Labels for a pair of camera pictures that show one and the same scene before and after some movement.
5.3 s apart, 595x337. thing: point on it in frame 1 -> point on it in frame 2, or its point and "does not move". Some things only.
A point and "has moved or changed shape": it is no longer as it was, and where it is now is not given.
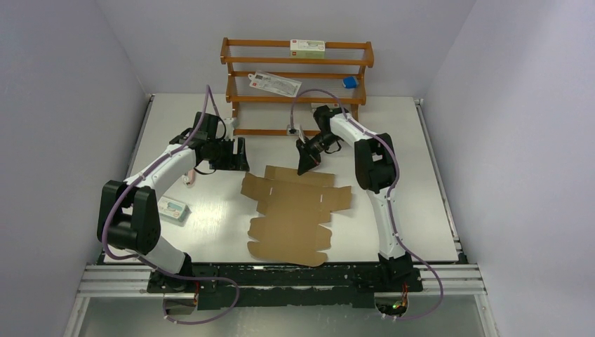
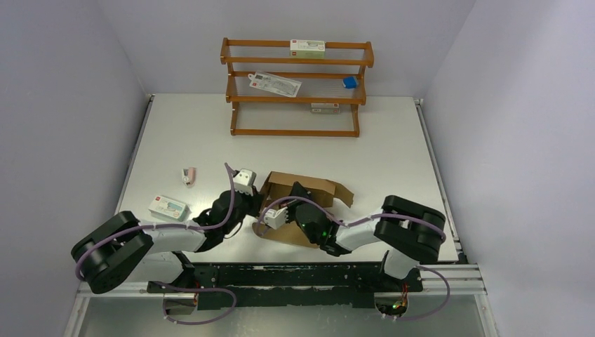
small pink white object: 189,180 does not move
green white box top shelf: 307,48 does not move
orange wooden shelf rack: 276,86 does not move
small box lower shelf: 330,104 does not move
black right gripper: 306,162 -> 297,190
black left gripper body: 219,154 -> 249,206
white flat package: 274,83 does not move
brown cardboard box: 295,203 has moved or changed shape
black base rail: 260,288 does not move
